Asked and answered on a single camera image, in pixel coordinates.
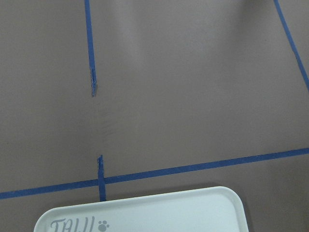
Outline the white bear tray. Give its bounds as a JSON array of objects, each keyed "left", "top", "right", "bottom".
[{"left": 34, "top": 187, "right": 249, "bottom": 232}]

